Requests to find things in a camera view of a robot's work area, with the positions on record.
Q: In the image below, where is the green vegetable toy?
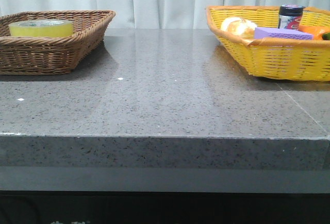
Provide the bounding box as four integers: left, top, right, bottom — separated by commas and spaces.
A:
322, 32, 330, 41

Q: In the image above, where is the black lidded jar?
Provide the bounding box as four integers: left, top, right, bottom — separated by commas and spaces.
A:
277, 4, 305, 30

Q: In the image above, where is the purple sponge block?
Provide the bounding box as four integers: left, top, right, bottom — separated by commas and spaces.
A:
254, 27, 314, 40

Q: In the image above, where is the orange carrot toy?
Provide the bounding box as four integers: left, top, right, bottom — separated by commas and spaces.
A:
298, 25, 329, 40

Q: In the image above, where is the yellow wicker basket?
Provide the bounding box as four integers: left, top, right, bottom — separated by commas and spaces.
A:
206, 6, 329, 81

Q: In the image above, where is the brown wicker basket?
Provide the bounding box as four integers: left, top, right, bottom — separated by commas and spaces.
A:
1, 10, 116, 75

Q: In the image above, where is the bread roll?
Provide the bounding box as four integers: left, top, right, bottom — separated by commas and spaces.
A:
220, 16, 257, 39

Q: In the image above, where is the yellow tape roll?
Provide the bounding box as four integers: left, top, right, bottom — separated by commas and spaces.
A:
8, 19, 73, 38

